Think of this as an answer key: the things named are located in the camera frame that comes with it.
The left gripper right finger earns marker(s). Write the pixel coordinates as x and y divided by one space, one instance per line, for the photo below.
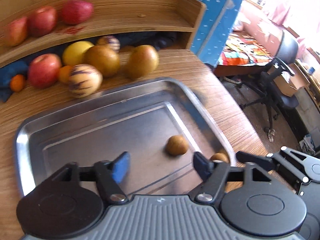
214 175

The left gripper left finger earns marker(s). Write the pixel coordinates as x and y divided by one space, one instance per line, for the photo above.
109 174

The striped pepino melon front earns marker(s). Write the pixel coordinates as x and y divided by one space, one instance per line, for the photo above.
84 80

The striped pepino melon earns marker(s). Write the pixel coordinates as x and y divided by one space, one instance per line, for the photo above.
109 41
84 80

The light orange mandarin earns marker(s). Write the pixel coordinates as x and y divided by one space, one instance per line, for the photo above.
64 74

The brown pear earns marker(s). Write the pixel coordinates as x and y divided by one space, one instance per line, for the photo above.
103 59
142 61

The large red apple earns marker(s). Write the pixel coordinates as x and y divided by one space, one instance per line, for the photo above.
43 71

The yellow lemon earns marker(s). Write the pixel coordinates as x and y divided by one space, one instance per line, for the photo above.
74 54

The dark orange mandarin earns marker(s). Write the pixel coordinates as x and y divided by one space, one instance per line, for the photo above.
17 83

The striped pepino melon back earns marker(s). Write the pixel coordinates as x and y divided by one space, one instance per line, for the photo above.
109 41

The metal baking tray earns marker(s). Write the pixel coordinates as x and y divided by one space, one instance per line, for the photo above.
137 118

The cardboard box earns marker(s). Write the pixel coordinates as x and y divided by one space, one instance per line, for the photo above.
290 85

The black office chair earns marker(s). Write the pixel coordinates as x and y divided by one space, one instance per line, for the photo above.
266 83

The colourful patterned bedding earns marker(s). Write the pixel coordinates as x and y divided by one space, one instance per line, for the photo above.
242 49

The dark blue crumpled cloth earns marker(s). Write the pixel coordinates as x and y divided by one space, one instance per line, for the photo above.
158 39

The wooden desk shelf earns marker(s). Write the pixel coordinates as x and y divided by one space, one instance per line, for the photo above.
111 17

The right red apple on shelf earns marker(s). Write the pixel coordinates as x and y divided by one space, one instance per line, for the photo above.
74 12

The red apple on shelf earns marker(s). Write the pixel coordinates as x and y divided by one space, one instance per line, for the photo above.
74 12
16 32
42 21

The middle red apple on shelf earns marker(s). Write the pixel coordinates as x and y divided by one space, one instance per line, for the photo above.
42 21

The left red apple on shelf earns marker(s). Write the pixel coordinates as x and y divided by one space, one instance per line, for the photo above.
16 32

